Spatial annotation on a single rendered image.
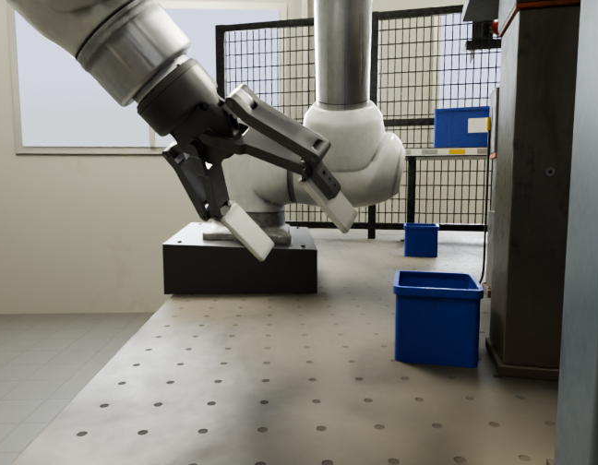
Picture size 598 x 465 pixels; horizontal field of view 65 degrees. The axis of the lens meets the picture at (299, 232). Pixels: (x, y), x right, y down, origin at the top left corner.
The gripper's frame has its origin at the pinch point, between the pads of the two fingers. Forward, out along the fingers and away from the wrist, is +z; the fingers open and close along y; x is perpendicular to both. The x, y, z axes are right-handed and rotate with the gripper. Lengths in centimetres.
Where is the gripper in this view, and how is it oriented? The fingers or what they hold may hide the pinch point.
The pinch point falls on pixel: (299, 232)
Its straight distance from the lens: 50.4
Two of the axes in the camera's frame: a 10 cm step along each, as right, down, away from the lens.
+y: -6.5, 2.4, 7.2
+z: 6.3, 7.0, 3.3
